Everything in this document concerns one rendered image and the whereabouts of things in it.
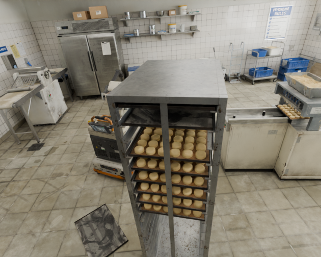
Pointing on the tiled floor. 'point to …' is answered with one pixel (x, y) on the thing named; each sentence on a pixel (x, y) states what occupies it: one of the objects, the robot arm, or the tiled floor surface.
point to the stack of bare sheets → (100, 232)
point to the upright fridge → (90, 53)
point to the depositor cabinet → (305, 154)
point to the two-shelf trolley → (266, 66)
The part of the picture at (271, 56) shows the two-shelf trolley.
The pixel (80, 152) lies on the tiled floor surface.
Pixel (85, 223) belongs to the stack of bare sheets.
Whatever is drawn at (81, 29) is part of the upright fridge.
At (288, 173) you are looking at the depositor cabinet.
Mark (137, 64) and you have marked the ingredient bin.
